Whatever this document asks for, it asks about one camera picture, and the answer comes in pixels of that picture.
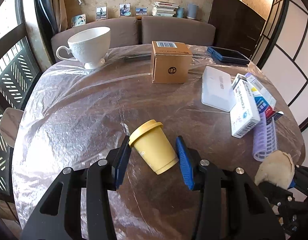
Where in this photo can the purple hair roller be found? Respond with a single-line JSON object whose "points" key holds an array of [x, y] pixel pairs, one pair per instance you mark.
{"points": [[265, 140]]}

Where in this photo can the stack of books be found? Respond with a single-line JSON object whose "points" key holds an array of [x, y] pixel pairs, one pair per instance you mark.
{"points": [[165, 9]]}

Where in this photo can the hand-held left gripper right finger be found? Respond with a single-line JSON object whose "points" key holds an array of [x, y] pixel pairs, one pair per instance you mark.
{"points": [[185, 163]]}

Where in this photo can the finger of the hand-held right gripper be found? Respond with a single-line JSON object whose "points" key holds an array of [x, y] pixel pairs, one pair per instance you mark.
{"points": [[276, 192], [302, 180]]}

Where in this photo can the blue grey speaker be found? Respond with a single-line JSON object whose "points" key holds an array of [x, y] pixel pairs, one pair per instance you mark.
{"points": [[192, 11]]}

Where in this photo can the white panel sliding door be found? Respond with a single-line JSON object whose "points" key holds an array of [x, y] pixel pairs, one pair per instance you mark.
{"points": [[291, 47]]}

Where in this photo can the clear plastic table cover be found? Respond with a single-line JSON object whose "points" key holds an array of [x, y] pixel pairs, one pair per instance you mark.
{"points": [[94, 110]]}

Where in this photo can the white plastic case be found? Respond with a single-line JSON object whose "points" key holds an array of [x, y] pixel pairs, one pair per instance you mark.
{"points": [[215, 90]]}

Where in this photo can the brown cardboard box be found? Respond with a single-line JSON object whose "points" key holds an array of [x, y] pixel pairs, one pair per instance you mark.
{"points": [[169, 65]]}

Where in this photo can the beige sponge puff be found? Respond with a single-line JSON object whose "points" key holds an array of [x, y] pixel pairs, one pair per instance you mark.
{"points": [[273, 167]]}

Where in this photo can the small standing photo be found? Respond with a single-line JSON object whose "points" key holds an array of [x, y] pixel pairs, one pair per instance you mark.
{"points": [[125, 10], [101, 13], [79, 20], [141, 11]]}

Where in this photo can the yellow lidded paper cup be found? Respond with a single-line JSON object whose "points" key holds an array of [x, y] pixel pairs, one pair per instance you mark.
{"points": [[154, 152]]}

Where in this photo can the white blue red medicine box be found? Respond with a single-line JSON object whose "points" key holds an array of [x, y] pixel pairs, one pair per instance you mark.
{"points": [[262, 97]]}

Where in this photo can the dark wooden cabinet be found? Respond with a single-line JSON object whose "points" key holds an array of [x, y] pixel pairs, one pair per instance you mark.
{"points": [[235, 22]]}

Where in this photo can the patterned balcony railing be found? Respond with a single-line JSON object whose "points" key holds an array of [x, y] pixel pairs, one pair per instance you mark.
{"points": [[15, 72]]}

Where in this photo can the white embossed teacup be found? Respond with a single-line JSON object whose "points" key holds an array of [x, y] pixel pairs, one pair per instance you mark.
{"points": [[90, 45]]}

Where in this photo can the brown sofa back cushion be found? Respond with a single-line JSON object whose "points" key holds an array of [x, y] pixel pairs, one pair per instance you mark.
{"points": [[114, 35], [179, 31]]}

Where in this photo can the window curtain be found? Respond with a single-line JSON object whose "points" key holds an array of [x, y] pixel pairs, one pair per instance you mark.
{"points": [[50, 7]]}

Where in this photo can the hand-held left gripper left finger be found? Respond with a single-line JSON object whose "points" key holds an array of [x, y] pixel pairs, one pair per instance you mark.
{"points": [[122, 161]]}

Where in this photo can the teal cup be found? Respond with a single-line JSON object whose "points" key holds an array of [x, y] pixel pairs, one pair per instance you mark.
{"points": [[180, 12]]}

